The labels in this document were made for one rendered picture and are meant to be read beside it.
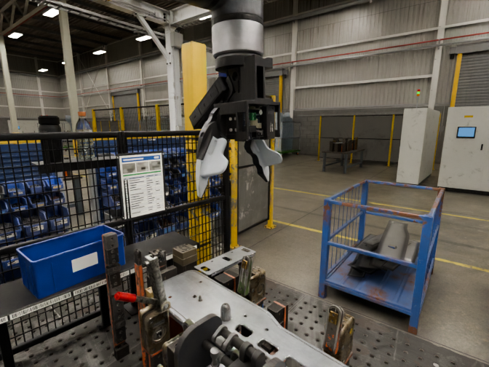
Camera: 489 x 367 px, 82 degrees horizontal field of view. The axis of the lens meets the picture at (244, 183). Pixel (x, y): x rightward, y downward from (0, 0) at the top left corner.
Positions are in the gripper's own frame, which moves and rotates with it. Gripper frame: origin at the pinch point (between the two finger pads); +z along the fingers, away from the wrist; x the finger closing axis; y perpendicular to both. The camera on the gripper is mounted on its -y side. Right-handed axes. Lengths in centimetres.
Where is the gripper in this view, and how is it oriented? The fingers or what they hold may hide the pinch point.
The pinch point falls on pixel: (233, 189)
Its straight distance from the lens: 47.3
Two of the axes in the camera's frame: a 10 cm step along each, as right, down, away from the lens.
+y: 6.9, 1.3, -7.1
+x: 7.2, -1.6, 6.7
